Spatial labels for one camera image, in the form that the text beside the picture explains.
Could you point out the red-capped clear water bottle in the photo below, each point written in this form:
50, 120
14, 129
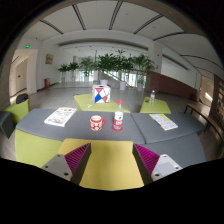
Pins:
118, 118

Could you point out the wooden bench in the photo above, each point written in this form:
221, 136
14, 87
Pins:
203, 111

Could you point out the large green seat block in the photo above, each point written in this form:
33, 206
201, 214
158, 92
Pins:
86, 103

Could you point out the flat round red coaster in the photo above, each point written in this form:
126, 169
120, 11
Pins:
114, 129

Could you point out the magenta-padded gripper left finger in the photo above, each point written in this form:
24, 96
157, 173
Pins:
58, 165

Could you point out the red and white mug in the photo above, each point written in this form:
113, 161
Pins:
96, 123

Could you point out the group of potted green plants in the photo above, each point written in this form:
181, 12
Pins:
106, 63

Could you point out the golden wall plaque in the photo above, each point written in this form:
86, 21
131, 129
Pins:
49, 59

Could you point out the small clear water bottle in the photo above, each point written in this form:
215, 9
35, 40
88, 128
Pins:
152, 98

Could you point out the small green seat block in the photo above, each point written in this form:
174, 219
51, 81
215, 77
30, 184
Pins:
156, 108

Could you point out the yellow printed leaflet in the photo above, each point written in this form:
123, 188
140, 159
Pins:
163, 121

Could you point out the white printed magazine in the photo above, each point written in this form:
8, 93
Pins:
60, 116

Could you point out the red fire cabinet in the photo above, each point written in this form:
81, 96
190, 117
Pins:
47, 83

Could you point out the white red blue patterned box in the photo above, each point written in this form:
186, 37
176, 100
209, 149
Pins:
101, 94

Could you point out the dark grey seat block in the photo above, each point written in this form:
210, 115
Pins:
6, 123

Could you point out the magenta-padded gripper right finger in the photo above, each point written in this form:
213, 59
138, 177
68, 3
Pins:
165, 165

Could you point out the black bag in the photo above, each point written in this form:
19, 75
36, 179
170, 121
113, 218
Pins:
22, 98

